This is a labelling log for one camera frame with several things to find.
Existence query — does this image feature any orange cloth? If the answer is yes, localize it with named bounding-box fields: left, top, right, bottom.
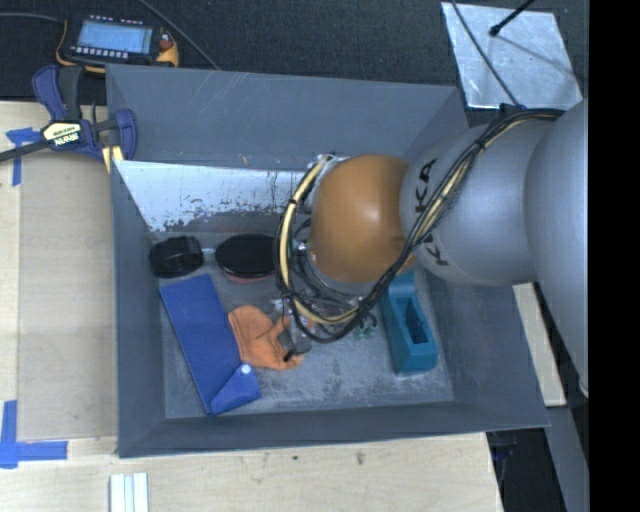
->
left=227, top=304, right=306, bottom=372

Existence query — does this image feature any blue flat pouch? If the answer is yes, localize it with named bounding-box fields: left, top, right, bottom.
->
left=158, top=272, right=263, bottom=418

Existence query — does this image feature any black ring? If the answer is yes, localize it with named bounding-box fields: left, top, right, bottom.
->
left=148, top=235, right=205, bottom=280

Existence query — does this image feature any teal block with slot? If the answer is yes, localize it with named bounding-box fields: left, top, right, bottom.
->
left=378, top=269, right=440, bottom=377

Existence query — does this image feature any grey metal bin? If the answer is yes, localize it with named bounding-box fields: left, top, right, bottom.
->
left=104, top=63, right=552, bottom=459

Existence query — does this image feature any black and red round disc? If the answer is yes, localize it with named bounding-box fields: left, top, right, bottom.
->
left=214, top=233, right=280, bottom=286

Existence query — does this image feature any pale wood board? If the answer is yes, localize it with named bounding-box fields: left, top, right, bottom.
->
left=16, top=153, right=120, bottom=442

